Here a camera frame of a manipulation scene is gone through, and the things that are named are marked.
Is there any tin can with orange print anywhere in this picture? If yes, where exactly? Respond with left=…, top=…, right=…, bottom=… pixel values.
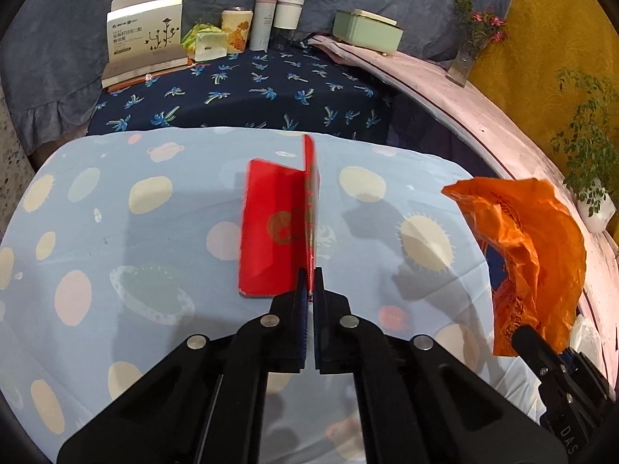
left=221, top=7, right=255, bottom=54

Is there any green plant in white pot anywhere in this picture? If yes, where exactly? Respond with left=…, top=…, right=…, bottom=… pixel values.
left=551, top=68, right=619, bottom=234

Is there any pink tablecloth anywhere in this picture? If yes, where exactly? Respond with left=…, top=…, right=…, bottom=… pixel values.
left=307, top=34, right=619, bottom=349

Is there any book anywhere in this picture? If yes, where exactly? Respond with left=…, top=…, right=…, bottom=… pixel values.
left=101, top=55, right=192, bottom=92

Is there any dark purple cloth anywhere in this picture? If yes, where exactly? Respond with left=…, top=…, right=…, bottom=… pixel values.
left=387, top=92, right=504, bottom=179

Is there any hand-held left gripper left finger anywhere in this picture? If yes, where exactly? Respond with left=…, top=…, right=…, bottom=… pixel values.
left=57, top=268, right=310, bottom=464

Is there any yellow patterned cloth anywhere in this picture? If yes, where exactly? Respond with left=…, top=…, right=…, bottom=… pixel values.
left=464, top=0, right=619, bottom=179

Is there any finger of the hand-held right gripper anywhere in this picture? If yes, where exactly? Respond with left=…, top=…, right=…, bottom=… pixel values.
left=513, top=325, right=611, bottom=456
left=561, top=347, right=612, bottom=390

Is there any glass vase with pink flowers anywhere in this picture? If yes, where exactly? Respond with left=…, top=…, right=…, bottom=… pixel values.
left=445, top=0, right=508, bottom=89

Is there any blue hanging blanket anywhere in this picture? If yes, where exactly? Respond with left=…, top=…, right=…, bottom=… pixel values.
left=0, top=0, right=520, bottom=155

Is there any slim white bottle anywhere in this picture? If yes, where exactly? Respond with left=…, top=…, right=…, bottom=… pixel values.
left=249, top=0, right=277, bottom=51

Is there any wide white bottle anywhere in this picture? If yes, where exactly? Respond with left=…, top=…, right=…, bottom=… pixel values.
left=273, top=0, right=305, bottom=42

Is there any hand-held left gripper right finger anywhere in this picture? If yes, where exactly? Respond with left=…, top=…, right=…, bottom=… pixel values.
left=312, top=267, right=566, bottom=464

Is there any pale green box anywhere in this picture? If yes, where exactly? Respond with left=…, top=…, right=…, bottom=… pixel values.
left=332, top=8, right=404, bottom=56

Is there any orange plastic bag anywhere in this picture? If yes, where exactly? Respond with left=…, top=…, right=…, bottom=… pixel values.
left=441, top=177, right=587, bottom=357

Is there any green snack packet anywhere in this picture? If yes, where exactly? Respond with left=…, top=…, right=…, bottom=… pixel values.
left=181, top=22, right=228, bottom=62

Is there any red card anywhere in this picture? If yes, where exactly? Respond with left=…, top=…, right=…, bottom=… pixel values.
left=237, top=134, right=322, bottom=298

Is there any light blue spotted cloth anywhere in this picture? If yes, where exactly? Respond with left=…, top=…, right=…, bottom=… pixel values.
left=0, top=126, right=547, bottom=464

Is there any white box with plant print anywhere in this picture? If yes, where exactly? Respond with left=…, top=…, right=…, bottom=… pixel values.
left=106, top=0, right=185, bottom=63

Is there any navy leaf print cloth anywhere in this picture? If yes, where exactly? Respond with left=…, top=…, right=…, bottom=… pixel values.
left=87, top=48, right=402, bottom=146

